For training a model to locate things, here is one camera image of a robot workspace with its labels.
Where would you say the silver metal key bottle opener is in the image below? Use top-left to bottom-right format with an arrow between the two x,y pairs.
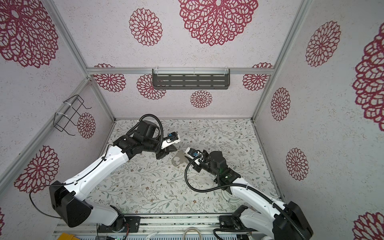
171,150 -> 188,167

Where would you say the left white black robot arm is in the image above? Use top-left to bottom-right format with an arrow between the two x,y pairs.
49,120 -> 181,232

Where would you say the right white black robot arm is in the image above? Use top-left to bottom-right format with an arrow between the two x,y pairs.
185,148 -> 314,240

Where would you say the white round alarm clock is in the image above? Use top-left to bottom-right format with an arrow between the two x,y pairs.
222,191 -> 243,205

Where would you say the yellow object at bottom edge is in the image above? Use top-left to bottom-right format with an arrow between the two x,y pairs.
57,233 -> 80,240

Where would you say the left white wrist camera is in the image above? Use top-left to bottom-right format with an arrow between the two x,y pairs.
161,132 -> 181,150

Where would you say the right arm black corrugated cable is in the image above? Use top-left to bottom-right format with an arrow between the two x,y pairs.
184,155 -> 307,240

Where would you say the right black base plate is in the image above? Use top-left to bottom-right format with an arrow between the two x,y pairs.
219,215 -> 247,231

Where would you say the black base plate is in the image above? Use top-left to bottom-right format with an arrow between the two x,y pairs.
97,216 -> 141,233
219,215 -> 247,231

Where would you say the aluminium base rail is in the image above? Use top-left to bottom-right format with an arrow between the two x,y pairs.
52,213 -> 232,237

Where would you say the white cable loop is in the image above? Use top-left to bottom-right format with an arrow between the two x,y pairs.
182,227 -> 204,240

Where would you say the dark grey wall shelf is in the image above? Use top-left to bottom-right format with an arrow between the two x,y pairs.
152,69 -> 231,90

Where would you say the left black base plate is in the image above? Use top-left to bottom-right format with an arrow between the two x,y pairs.
97,216 -> 141,233

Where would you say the black wire wall basket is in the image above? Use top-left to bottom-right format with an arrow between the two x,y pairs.
53,95 -> 92,136

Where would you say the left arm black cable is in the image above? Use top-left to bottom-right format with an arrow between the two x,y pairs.
29,143 -> 115,219

